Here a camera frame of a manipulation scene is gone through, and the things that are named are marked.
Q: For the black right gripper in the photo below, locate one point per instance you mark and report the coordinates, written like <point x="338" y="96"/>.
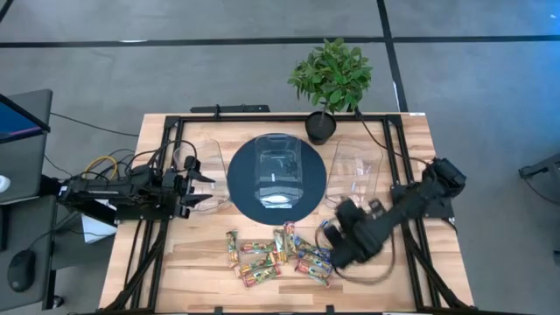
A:
<point x="354" y="245"/>

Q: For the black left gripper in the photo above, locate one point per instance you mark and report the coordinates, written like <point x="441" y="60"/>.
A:
<point x="175" y="192"/>

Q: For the chocolate chip granola bar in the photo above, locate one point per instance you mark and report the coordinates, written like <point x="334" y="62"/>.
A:
<point x="262" y="277"/>
<point x="311" y="270"/>
<point x="233" y="251"/>

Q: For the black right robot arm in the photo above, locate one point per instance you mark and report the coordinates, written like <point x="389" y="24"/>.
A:
<point x="415" y="201"/>

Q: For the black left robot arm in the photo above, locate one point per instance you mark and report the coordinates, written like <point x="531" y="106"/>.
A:
<point x="109" y="190"/>

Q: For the red green granola bar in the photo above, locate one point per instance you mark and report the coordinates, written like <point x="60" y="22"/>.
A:
<point x="290" y="238"/>

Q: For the clear plastic bin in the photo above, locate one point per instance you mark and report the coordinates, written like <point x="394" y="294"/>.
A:
<point x="277" y="149"/>
<point x="354" y="153"/>
<point x="210" y="153"/>

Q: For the round dark blue mat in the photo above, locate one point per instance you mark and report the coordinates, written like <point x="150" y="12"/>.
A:
<point x="245" y="184"/>

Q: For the black bar device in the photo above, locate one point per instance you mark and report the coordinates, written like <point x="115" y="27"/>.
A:
<point x="236" y="109"/>

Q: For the black metal beam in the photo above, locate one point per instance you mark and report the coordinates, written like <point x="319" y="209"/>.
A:
<point x="102" y="217"/>

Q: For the white box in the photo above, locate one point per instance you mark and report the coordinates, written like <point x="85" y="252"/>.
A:
<point x="94" y="232"/>

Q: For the grey side desk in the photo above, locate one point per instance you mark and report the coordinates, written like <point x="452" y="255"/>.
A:
<point x="26" y="166"/>

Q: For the green potted plant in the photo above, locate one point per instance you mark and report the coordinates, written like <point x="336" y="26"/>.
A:
<point x="332" y="74"/>

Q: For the black caster wheel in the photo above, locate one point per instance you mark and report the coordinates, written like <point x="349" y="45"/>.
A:
<point x="58" y="302"/>

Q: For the laptop with blue screen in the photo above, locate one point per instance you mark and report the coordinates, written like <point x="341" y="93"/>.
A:
<point x="17" y="122"/>

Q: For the small white object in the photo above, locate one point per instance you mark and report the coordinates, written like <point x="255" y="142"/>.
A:
<point x="3" y="184"/>

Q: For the black computer mouse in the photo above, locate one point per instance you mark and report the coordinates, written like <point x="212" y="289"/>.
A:
<point x="21" y="269"/>

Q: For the black metal table frame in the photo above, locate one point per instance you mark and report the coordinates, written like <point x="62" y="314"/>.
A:
<point x="284" y="118"/>

